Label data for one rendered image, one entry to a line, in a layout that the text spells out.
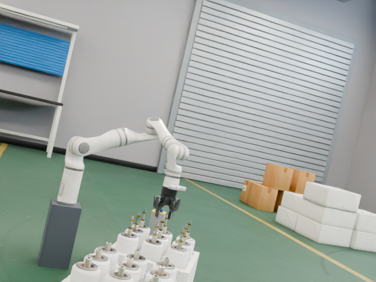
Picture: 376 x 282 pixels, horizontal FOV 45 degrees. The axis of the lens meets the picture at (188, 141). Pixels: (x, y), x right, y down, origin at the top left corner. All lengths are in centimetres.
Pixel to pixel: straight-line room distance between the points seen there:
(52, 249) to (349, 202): 325
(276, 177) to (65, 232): 406
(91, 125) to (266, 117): 296
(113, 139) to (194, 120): 526
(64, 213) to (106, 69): 517
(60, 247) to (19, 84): 509
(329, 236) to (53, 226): 311
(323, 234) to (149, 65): 403
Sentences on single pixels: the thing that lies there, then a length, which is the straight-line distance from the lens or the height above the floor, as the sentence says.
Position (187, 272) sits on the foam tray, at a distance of 204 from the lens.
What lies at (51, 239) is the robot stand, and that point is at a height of 14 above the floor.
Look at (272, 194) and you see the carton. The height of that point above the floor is 23.
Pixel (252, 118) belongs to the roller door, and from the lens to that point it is 789.
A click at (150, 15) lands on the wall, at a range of 749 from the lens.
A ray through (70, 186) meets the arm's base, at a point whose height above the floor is 39.
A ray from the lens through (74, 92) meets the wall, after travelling 720.
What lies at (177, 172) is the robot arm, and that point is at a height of 58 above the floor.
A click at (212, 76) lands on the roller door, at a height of 174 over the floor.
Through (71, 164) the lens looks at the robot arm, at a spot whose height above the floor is 49.
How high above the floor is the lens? 77
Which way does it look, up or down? 1 degrees down
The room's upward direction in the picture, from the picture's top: 13 degrees clockwise
